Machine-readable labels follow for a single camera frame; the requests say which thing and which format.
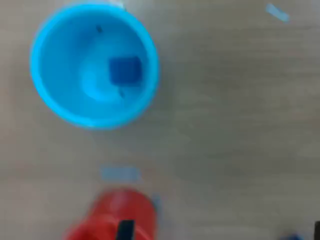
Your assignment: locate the dark blue cube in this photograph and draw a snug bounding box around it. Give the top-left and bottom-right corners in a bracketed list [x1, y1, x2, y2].
[108, 56, 143, 87]

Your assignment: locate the red plastic cup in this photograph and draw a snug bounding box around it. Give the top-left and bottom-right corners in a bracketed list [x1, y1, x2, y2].
[62, 187, 158, 240]

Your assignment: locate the blue plastic cup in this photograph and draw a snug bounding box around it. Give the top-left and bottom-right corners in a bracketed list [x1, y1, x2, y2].
[29, 3, 161, 131]

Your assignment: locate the grey-blue tape mark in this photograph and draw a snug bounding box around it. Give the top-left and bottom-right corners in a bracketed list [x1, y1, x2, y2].
[151, 193, 161, 210]
[99, 164, 141, 181]
[264, 2, 291, 24]

